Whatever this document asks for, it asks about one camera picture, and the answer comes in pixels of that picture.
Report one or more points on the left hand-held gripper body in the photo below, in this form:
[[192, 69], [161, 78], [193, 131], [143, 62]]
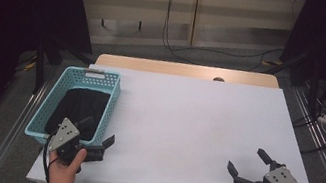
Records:
[[65, 133]]

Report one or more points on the black pants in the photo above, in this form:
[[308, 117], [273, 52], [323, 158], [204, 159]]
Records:
[[80, 107]]

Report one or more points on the turquoise plastic basket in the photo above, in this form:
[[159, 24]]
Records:
[[46, 108]]

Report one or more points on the person's left hand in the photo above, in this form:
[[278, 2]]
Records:
[[62, 178]]

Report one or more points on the black tripod stand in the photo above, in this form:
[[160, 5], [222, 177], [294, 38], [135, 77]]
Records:
[[39, 73], [314, 84]]

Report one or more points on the white power plug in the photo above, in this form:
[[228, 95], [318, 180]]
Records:
[[323, 119]]

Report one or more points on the white table cover board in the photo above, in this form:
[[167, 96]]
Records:
[[178, 124]]

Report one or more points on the yellow floor tape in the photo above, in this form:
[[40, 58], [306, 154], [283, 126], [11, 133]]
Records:
[[273, 62], [30, 66]]

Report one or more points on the round table grommet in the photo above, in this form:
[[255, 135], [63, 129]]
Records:
[[219, 79]]

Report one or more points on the light wooden table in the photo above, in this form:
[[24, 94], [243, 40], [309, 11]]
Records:
[[172, 67]]

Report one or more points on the beige cabinet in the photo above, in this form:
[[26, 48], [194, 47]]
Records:
[[231, 15]]

